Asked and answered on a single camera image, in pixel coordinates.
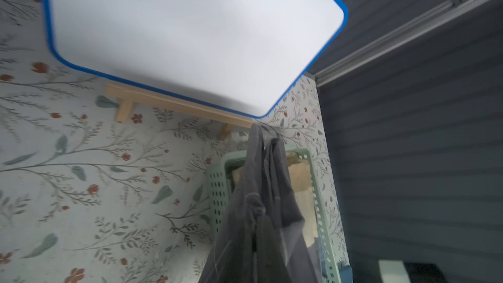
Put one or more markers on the mint green plastic basket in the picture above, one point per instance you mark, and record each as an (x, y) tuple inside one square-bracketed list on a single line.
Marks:
[(220, 188)]

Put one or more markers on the beige grey striped pillowcase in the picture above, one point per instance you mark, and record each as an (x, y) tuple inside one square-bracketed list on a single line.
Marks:
[(304, 188)]

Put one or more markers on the dark grey checked pillowcase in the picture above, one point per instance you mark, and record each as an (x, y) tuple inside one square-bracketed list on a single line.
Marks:
[(261, 237)]

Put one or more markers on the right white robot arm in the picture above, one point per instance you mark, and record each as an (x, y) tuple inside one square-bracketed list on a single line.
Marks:
[(398, 271)]

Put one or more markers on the blue framed whiteboard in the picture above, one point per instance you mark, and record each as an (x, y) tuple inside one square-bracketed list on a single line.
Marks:
[(79, 31)]

